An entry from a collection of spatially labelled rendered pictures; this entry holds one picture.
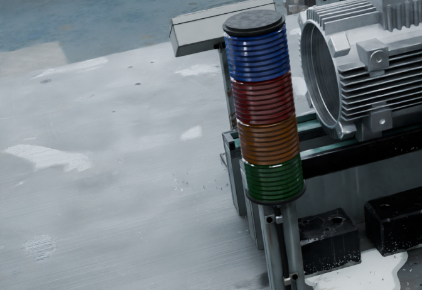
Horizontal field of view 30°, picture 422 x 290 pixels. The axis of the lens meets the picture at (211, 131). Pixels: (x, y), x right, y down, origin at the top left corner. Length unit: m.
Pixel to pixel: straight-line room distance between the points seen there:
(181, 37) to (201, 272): 0.37
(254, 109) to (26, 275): 0.57
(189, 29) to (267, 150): 0.51
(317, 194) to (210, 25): 0.33
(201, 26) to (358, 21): 0.28
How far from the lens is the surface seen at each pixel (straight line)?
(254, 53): 0.73
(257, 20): 0.75
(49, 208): 1.37
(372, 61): 1.05
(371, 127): 1.09
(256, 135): 0.77
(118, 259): 1.19
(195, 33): 1.25
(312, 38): 1.19
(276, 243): 0.85
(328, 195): 1.14
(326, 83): 1.21
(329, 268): 1.08
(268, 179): 0.79
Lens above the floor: 1.45
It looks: 26 degrees down
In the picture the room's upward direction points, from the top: 9 degrees counter-clockwise
